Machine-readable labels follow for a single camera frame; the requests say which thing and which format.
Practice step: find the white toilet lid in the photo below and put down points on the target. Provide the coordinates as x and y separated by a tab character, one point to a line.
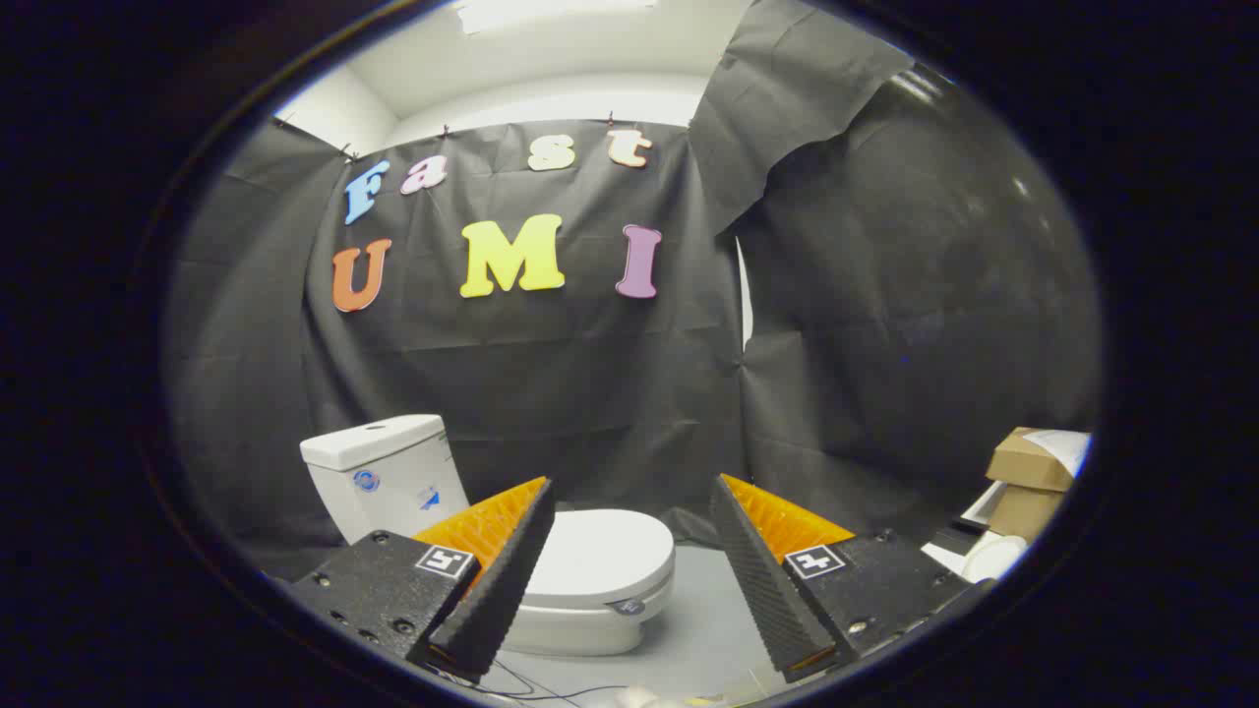
602	551

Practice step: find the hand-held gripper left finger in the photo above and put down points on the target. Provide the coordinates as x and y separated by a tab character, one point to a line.
511	570

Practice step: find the small black object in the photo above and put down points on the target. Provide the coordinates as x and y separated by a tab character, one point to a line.
956	538

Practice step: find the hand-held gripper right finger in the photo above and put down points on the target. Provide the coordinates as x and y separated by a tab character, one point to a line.
757	580

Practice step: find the brown cardboard box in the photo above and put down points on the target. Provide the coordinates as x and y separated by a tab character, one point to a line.
1023	511
1023	460

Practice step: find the black backdrop cloth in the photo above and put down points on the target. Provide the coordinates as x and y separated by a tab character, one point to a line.
590	383

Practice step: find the white paper sheet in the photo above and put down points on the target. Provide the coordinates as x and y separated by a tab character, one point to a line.
1067	447

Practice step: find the white round object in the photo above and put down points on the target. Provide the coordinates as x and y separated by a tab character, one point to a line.
993	558

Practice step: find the white toilet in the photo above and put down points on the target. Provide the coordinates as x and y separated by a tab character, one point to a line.
384	482

